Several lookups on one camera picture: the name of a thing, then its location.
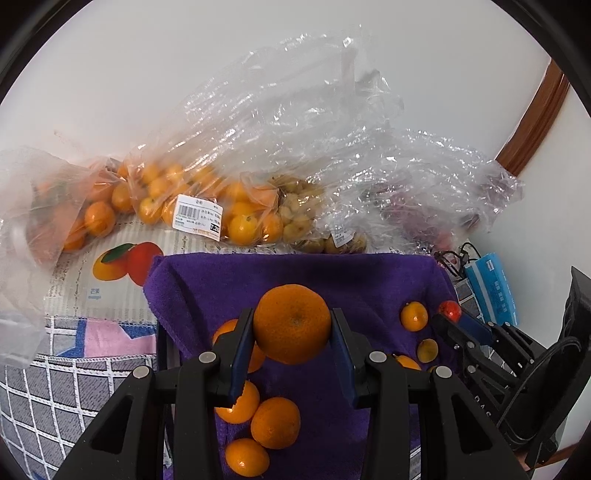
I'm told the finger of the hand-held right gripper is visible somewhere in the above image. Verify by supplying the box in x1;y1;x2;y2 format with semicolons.
461;311;539;365
431;315;513;393

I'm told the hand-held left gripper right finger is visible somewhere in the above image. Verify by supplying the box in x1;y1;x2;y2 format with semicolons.
330;308;532;480

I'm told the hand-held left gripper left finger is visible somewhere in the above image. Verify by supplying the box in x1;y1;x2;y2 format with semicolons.
53;308;254;480

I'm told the red cherry tomato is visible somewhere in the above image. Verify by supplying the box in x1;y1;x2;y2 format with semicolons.
436;300;462;322

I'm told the large orange mandarin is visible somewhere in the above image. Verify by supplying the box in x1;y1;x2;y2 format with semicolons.
252;284;332;365

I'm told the clear bag of red fruits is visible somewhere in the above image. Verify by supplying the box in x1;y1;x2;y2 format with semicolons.
365;129;525;259

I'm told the clear bag of yellow fruits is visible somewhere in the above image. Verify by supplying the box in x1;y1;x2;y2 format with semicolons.
185;28;402;254

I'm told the blue tissue pack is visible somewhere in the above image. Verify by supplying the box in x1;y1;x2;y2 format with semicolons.
464;251;520;328

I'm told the purple towel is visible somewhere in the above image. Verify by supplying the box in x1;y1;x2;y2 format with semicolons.
142;251;462;480

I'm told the orange-print cardboard box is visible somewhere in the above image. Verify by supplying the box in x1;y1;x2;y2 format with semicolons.
44;222;222;319

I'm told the labelled clear bag of oranges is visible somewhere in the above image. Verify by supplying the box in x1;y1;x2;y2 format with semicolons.
122;134;284;247

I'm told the grey checked star-print cloth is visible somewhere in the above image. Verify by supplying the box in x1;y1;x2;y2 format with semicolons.
0;277;485;480

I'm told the clear bag of mandarins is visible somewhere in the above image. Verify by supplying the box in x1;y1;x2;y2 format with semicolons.
0;145;134;268

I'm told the black cable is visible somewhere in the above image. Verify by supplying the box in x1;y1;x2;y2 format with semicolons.
431;240;481;278

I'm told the brown wooden door frame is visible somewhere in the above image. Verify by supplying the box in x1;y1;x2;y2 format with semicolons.
496;58;571;176

